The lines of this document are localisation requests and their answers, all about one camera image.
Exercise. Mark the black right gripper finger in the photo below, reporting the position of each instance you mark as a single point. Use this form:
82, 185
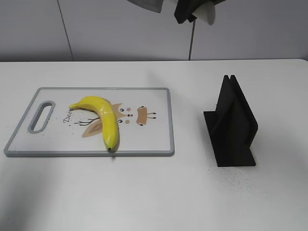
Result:
185, 8

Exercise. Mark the white-handled kitchen knife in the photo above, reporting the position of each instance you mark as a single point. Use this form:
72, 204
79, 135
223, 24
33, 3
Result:
206, 12

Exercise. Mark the yellow plastic banana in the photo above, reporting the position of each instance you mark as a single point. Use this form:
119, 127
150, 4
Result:
108, 119

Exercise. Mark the white grey-rimmed cutting board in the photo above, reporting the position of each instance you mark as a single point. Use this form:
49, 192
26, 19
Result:
49, 128

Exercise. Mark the black knife stand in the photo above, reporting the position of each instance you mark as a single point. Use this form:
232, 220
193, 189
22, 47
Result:
232, 126

